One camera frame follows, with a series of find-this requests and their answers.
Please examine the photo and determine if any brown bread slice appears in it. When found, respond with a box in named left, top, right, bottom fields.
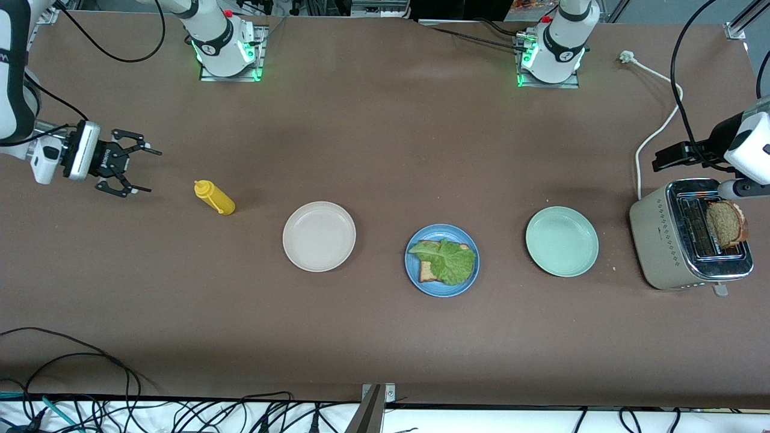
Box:
left=705, top=200, right=750, bottom=249
left=417, top=240, right=471, bottom=283

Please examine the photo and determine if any aluminium frame profile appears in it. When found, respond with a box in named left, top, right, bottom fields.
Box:
left=725, top=0, right=770, bottom=41

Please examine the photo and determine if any blue round plate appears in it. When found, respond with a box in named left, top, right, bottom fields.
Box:
left=404, top=224, right=481, bottom=298

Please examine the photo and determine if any beige chrome toaster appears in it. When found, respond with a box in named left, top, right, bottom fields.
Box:
left=629, top=177, right=754, bottom=297

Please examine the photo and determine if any beige round plate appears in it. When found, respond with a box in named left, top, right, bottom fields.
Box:
left=282, top=201, right=357, bottom=273

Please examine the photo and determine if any teal cable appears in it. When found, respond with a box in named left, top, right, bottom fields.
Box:
left=0, top=391, right=85, bottom=433

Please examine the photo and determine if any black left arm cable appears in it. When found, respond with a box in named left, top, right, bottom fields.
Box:
left=669, top=0, right=770, bottom=172

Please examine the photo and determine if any light green round plate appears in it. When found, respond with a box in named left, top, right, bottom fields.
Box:
left=525, top=206, right=600, bottom=278

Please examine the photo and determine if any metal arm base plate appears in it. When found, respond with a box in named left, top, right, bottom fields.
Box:
left=199, top=24, right=267, bottom=82
left=515, top=31, right=581, bottom=90

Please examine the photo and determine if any aluminium table bracket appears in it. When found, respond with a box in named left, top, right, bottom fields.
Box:
left=345, top=383, right=398, bottom=433

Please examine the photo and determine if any green lettuce leaf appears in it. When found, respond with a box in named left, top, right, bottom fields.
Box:
left=407, top=238, right=476, bottom=286

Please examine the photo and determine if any yellow squeeze bottle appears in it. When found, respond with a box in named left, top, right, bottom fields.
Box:
left=194, top=180, right=236, bottom=215

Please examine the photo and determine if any white toaster power cord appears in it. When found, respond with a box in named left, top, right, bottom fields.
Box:
left=620, top=51, right=684, bottom=200

